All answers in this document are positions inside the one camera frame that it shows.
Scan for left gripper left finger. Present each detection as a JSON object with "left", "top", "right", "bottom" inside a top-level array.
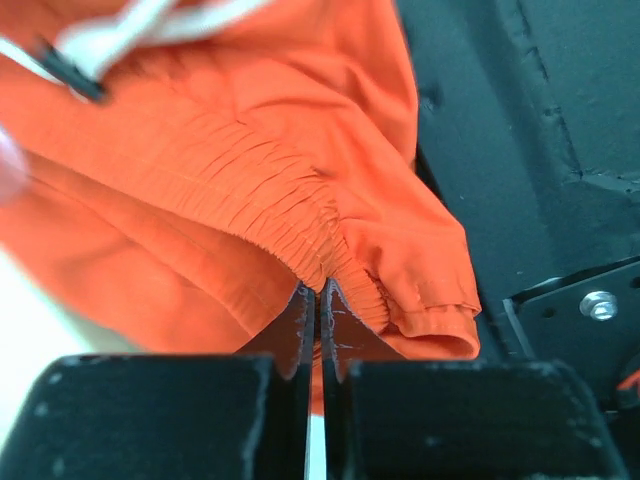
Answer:
[{"left": 1, "top": 286, "right": 315, "bottom": 479}]

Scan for orange shorts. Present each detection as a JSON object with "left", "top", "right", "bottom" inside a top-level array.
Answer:
[{"left": 0, "top": 0, "right": 483, "bottom": 416}]

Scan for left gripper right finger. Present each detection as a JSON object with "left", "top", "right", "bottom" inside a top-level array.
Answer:
[{"left": 320, "top": 281, "right": 630, "bottom": 479}]

